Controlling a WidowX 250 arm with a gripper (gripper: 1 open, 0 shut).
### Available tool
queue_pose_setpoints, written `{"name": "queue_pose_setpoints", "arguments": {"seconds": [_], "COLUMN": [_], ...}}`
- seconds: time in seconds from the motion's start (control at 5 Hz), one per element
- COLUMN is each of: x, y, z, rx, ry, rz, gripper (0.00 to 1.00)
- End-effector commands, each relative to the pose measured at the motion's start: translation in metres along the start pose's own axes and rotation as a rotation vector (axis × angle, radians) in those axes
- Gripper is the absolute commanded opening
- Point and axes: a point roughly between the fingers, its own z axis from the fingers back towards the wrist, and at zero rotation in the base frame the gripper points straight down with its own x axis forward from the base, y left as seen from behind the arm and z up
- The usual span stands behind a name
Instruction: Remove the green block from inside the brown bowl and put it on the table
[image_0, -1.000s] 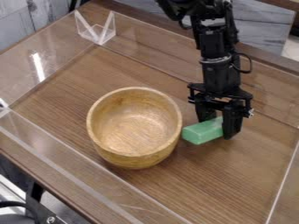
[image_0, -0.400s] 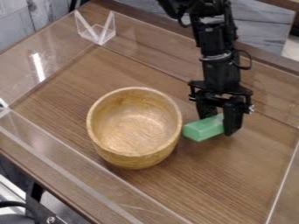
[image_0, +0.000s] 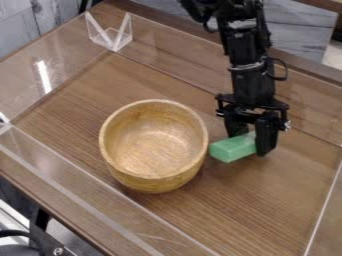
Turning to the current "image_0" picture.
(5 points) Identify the green rectangular block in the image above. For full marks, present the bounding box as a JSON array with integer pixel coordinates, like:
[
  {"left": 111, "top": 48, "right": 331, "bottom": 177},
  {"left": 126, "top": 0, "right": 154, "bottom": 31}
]
[{"left": 208, "top": 132, "right": 256, "bottom": 163}]

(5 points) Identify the clear acrylic corner bracket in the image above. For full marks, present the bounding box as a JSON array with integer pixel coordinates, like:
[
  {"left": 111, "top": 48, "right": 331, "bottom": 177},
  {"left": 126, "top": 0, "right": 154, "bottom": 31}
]
[{"left": 84, "top": 12, "right": 132, "bottom": 52}]

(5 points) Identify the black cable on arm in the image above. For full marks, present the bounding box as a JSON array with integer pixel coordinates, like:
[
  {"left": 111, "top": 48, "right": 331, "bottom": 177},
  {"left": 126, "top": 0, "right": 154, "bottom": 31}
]
[{"left": 264, "top": 56, "right": 290, "bottom": 82}]

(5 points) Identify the brown wooden bowl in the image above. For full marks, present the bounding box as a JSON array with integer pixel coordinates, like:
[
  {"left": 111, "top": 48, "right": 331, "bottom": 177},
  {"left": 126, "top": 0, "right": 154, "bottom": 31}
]
[{"left": 99, "top": 99, "right": 208, "bottom": 194}]

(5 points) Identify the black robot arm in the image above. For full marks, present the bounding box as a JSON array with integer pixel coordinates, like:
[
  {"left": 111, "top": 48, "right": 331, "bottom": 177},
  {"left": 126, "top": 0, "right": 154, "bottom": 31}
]
[{"left": 178, "top": 0, "right": 290, "bottom": 157}]

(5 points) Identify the clear acrylic tray wall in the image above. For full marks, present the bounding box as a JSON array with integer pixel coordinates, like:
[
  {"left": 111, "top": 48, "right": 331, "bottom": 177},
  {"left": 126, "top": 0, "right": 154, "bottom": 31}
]
[{"left": 0, "top": 121, "right": 216, "bottom": 256}]

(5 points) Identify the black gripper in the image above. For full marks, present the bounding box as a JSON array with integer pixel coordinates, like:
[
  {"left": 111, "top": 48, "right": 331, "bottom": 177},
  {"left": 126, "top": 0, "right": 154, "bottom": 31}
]
[{"left": 215, "top": 61, "right": 290, "bottom": 157}]

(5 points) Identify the black table leg frame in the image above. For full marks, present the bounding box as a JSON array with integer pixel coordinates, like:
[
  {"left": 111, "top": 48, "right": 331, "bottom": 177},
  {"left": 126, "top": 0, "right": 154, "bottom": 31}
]
[{"left": 0, "top": 207, "right": 77, "bottom": 256}]

